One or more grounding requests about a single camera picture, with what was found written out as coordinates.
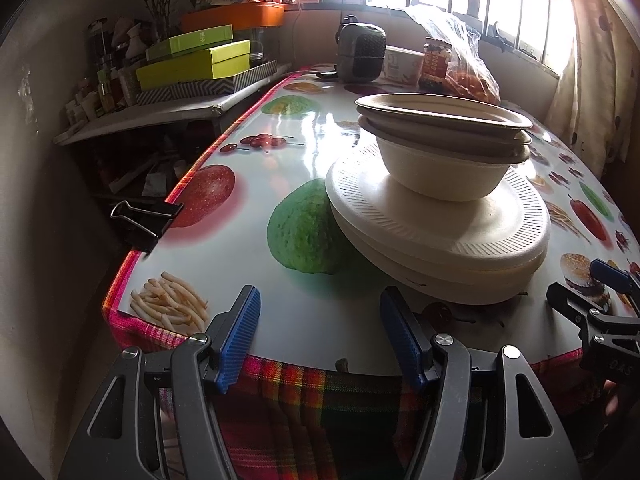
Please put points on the red label jar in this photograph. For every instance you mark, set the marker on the red label jar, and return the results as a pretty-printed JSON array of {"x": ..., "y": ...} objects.
[{"x": 435, "y": 62}]

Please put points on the lime green flat box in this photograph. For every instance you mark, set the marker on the lime green flat box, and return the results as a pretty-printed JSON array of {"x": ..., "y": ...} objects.
[{"x": 192, "y": 67}]

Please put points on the plaid blanket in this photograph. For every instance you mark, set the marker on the plaid blanket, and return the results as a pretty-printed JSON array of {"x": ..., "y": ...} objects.
[{"x": 310, "y": 425}]

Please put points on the plastic bag of oranges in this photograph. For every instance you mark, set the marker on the plastic bag of oranges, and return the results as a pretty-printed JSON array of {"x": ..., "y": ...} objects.
[{"x": 465, "y": 60}]

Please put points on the food print tablecloth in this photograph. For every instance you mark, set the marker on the food print tablecloth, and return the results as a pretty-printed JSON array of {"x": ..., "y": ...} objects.
[{"x": 310, "y": 160}]

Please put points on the dark green flat box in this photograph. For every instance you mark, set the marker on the dark green flat box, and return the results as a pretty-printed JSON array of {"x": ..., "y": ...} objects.
[{"x": 192, "y": 42}]

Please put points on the white shelf board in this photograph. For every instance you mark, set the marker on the white shelf board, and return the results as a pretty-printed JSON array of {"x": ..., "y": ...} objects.
[{"x": 150, "y": 115}]

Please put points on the white paper tub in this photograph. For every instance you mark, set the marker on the white paper tub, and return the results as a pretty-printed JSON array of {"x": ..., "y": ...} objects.
[{"x": 402, "y": 65}]

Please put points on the black binder clip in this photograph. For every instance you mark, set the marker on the black binder clip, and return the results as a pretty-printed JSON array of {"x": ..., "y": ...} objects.
[{"x": 145, "y": 215}]

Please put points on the white foam plate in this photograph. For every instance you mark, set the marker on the white foam plate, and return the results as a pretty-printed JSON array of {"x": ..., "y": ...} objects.
[
  {"x": 475, "y": 275},
  {"x": 450, "y": 230},
  {"x": 465, "y": 294}
]

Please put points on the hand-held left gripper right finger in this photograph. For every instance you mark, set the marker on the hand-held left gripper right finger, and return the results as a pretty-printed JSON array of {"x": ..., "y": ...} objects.
[{"x": 400, "y": 340}]

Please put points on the orange box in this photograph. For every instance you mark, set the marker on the orange box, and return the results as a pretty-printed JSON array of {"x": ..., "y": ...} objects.
[{"x": 232, "y": 16}]

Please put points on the chevron pattern box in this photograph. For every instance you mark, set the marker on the chevron pattern box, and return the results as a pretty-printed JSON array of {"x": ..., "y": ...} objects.
[{"x": 210, "y": 87}]

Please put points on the glass jar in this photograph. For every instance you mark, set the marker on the glass jar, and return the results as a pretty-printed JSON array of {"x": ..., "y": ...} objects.
[{"x": 257, "y": 45}]

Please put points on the small grey heater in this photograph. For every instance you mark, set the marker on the small grey heater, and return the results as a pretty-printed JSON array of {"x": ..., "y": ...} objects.
[{"x": 362, "y": 52}]

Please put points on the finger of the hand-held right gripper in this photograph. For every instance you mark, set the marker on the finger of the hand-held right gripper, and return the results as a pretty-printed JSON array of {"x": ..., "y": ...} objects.
[
  {"x": 567, "y": 300},
  {"x": 607, "y": 272}
]

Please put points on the person's right hand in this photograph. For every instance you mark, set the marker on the person's right hand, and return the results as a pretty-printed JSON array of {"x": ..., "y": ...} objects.
[{"x": 614, "y": 397}]

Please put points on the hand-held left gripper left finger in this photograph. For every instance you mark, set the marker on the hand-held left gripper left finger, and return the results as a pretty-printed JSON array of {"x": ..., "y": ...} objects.
[{"x": 240, "y": 340}]

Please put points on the beige paper bowl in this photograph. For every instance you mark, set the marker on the beige paper bowl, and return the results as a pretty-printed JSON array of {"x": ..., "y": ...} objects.
[
  {"x": 450, "y": 141},
  {"x": 440, "y": 175},
  {"x": 440, "y": 110}
]

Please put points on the cream printed curtain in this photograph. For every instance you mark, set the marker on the cream printed curtain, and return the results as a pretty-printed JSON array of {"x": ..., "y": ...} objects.
[{"x": 595, "y": 60}]

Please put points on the cluster of small bottles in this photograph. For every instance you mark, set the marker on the cluster of small bottles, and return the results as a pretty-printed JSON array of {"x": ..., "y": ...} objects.
[{"x": 100, "y": 85}]

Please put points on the black hook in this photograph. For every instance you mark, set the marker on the black hook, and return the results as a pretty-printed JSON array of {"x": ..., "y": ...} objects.
[{"x": 496, "y": 30}]

